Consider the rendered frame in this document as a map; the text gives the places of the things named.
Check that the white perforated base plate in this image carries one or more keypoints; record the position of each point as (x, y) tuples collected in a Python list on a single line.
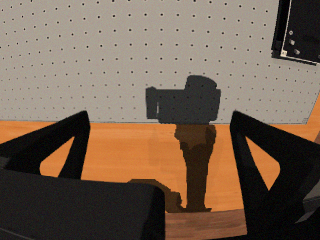
[(149, 62)]

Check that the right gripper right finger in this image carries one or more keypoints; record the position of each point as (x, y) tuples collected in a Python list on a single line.
[(298, 180)]

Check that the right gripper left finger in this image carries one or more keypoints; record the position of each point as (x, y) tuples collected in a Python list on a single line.
[(25, 153)]

